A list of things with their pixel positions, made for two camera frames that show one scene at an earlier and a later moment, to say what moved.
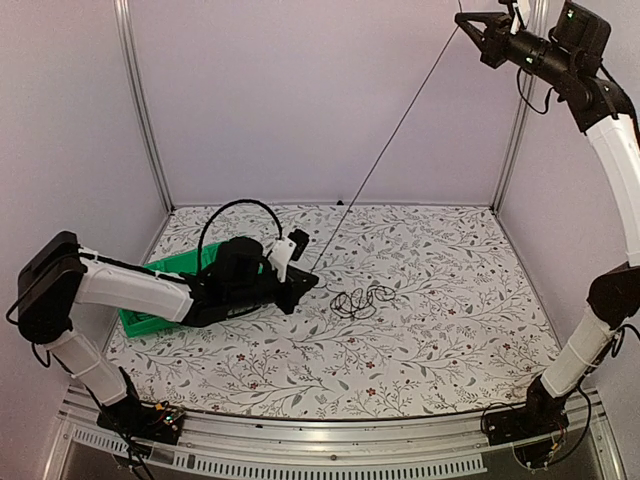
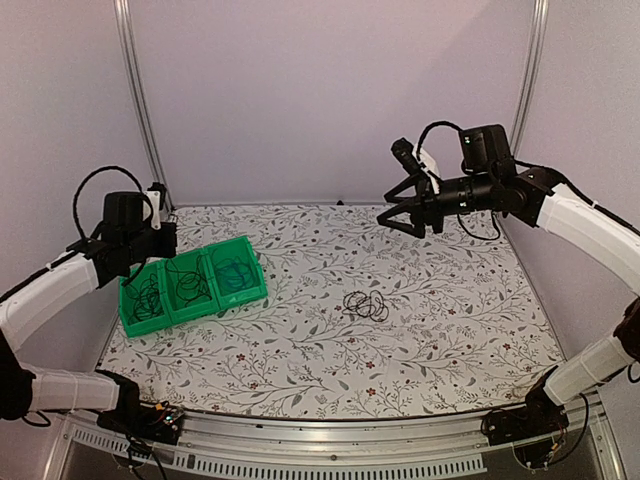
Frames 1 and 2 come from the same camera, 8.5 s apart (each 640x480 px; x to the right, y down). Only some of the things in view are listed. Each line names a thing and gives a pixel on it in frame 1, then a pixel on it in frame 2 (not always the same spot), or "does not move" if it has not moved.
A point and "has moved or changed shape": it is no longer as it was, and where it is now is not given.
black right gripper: [496, 39] → [425, 197]
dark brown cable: [392, 136] has moved or changed shape
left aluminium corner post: [124, 28] does not move
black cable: [358, 304] has moved or changed shape
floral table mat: [419, 309] does not move
